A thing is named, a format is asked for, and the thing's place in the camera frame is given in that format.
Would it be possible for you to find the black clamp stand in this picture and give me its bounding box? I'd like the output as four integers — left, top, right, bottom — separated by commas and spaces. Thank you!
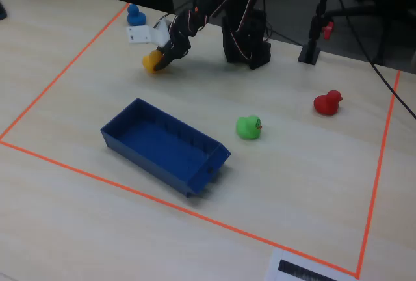
298, 0, 337, 65

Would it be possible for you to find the long black cable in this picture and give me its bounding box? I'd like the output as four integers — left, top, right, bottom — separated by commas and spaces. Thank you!
333, 0, 416, 116

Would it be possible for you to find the blue plastic box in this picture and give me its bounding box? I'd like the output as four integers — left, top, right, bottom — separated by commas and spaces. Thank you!
99, 97, 232, 199

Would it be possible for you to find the long orange tape strip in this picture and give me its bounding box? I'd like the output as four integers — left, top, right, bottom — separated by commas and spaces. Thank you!
0, 139, 361, 278

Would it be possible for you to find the white paper with black bar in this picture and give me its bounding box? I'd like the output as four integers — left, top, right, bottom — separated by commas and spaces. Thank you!
265, 248, 358, 281

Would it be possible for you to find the green rubber duck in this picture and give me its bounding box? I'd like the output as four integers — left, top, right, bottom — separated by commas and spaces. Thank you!
235, 114, 263, 141

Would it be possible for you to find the red rubber duck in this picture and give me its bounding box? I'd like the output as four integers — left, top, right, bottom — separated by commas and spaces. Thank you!
313, 90, 345, 116

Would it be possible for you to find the blue rubber duck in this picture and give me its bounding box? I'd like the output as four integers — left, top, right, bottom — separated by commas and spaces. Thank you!
126, 3, 147, 27

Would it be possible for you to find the red clamp knob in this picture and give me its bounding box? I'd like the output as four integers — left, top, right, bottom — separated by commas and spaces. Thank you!
322, 21, 335, 41

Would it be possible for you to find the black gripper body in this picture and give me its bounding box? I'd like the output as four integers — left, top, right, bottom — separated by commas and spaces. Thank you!
166, 10, 203, 61

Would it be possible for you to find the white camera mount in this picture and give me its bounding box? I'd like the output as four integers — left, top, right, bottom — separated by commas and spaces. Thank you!
125, 18, 172, 48

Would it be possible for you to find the yellow rubber duck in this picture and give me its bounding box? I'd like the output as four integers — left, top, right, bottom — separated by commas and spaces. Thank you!
142, 49, 170, 75

